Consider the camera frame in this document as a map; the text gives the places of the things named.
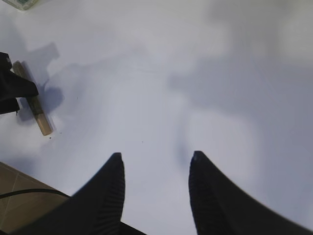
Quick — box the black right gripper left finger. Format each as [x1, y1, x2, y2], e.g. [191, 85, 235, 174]
[12, 153, 142, 235]

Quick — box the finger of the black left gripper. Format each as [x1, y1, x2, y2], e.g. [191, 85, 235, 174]
[0, 52, 39, 100]
[0, 98, 20, 115]

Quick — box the yellow oil bottle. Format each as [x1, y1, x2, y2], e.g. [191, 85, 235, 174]
[3, 0, 38, 10]

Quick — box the black cable on floor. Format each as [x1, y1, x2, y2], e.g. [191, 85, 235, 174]
[0, 188, 71, 199]

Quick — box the gold glitter pen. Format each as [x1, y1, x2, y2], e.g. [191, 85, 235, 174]
[12, 61, 53, 136]

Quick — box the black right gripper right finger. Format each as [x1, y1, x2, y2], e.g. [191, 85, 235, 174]
[188, 151, 312, 235]

